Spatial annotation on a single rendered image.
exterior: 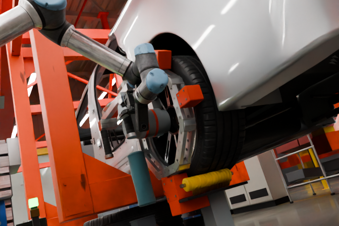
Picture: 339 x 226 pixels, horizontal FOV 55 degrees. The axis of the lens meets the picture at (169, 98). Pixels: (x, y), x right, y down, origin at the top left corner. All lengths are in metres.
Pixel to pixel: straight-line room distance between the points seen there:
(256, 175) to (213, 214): 4.87
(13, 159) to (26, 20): 0.45
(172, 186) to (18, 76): 3.02
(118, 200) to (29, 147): 2.15
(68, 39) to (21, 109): 2.81
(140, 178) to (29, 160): 2.40
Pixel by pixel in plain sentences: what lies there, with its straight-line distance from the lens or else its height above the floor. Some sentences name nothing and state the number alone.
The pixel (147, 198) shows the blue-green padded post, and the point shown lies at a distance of 1.63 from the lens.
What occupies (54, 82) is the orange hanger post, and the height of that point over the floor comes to 1.31.
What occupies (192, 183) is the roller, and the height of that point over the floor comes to 0.51.
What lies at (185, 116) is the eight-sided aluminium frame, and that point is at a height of 0.78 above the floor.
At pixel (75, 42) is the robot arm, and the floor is 1.10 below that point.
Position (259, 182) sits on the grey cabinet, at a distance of 6.45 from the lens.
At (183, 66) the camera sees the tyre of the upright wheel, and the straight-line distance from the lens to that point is 1.53.
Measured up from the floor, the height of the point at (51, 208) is 0.78.
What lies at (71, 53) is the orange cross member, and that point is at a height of 2.64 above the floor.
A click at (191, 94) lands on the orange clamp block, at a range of 1.36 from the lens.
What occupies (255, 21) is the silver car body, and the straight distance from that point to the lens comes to 1.19.
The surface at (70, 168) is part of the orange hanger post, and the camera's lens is 1.92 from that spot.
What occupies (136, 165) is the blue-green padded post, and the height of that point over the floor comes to 0.67.
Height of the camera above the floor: 0.43
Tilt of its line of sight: 18 degrees up
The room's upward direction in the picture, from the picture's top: 16 degrees counter-clockwise
